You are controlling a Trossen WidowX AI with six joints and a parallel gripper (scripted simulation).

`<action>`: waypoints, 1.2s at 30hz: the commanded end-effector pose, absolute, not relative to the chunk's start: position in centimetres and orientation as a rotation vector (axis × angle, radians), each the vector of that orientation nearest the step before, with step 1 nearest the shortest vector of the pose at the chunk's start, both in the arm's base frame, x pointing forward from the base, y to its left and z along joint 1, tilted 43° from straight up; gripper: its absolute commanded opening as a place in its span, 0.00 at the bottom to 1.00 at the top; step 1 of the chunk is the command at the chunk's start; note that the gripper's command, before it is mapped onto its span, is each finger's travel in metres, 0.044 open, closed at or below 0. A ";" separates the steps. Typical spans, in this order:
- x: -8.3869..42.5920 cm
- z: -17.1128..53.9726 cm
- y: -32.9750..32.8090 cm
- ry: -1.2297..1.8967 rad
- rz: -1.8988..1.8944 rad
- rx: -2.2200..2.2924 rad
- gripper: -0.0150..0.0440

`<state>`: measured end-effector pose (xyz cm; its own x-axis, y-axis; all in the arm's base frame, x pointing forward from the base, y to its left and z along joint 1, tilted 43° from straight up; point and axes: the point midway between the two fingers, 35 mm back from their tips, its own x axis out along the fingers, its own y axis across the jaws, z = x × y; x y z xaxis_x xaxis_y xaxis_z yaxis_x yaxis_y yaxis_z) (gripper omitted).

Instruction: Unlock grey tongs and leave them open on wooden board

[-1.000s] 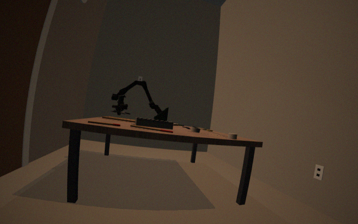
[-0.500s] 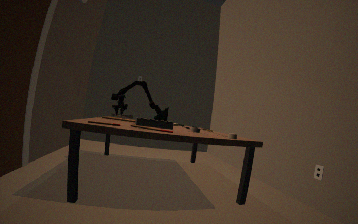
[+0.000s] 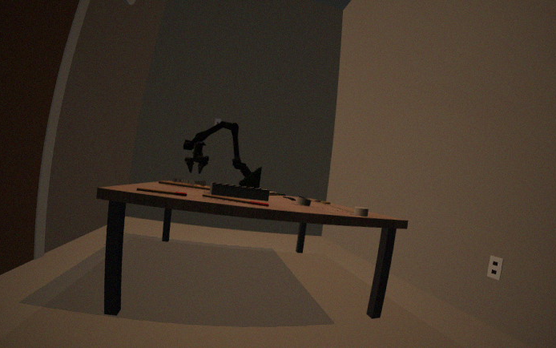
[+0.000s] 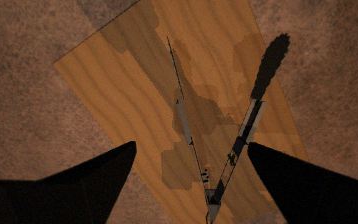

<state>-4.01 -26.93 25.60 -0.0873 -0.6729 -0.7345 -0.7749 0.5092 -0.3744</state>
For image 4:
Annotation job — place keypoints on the wooden board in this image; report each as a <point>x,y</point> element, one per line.
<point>124,76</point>

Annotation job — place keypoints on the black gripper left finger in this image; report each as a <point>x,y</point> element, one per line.
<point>83,194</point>

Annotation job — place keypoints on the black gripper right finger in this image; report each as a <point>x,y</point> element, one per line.
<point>305,193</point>

